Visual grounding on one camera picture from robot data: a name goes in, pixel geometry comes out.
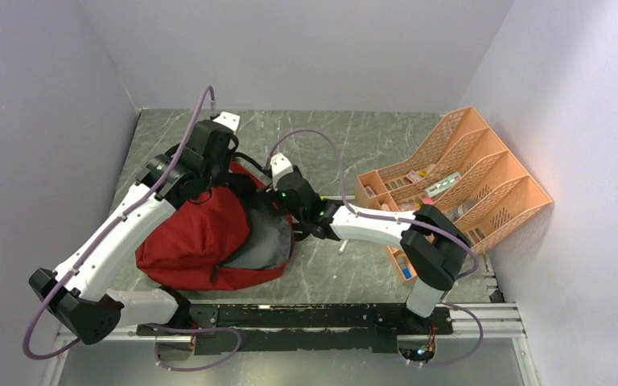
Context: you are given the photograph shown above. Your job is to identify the red student backpack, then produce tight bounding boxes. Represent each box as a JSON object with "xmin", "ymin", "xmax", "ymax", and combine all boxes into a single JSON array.
[{"xmin": 135, "ymin": 161, "xmax": 295, "ymax": 291}]

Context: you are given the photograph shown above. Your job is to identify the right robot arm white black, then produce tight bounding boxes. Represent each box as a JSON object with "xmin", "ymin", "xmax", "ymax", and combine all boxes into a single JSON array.
[{"xmin": 272, "ymin": 171, "xmax": 477, "ymax": 318}]

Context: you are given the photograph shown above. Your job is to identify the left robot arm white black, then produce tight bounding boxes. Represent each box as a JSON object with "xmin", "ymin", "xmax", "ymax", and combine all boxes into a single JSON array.
[{"xmin": 29, "ymin": 113, "xmax": 241, "ymax": 345}]

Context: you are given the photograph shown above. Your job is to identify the yellow white marker pen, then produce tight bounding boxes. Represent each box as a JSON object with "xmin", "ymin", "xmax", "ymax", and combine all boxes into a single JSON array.
[{"xmin": 320, "ymin": 195, "xmax": 356, "ymax": 201}]

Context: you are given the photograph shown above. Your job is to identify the blue white marker pen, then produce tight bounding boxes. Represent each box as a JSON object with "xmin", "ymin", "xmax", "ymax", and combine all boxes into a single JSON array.
[{"xmin": 337, "ymin": 240, "xmax": 349, "ymax": 255}]

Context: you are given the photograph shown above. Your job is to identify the blue glue stick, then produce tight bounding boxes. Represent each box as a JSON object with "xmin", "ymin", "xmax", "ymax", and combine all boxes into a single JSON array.
[{"xmin": 397, "ymin": 256, "xmax": 412, "ymax": 281}]

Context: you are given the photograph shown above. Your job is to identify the white green ruler case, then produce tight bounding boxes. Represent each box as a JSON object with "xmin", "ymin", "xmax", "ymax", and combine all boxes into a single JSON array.
[{"xmin": 425, "ymin": 172, "xmax": 461, "ymax": 199}]

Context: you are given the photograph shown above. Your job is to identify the orange plastic desk organizer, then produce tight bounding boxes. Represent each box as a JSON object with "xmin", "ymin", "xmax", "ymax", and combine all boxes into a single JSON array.
[{"xmin": 354, "ymin": 106, "xmax": 553, "ymax": 255}]

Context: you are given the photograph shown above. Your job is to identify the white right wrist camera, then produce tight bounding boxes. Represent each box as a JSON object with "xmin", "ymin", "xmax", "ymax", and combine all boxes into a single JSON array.
[{"xmin": 270, "ymin": 153, "xmax": 295, "ymax": 189}]

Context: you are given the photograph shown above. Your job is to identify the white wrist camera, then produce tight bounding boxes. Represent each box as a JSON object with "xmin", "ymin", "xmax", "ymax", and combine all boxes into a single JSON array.
[
  {"xmin": 270, "ymin": 153, "xmax": 295, "ymax": 189},
  {"xmin": 212, "ymin": 112, "xmax": 241, "ymax": 133}
]

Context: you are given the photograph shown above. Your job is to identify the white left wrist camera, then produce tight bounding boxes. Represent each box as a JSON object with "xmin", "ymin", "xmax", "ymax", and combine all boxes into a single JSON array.
[{"xmin": 212, "ymin": 112, "xmax": 241, "ymax": 133}]

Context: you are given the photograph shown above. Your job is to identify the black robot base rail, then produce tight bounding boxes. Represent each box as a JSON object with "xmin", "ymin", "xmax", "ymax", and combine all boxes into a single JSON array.
[{"xmin": 58, "ymin": 302, "xmax": 523, "ymax": 355}]

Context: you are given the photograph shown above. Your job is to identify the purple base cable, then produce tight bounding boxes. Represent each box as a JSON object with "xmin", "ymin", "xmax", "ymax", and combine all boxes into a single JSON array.
[{"xmin": 153, "ymin": 326, "xmax": 243, "ymax": 373}]

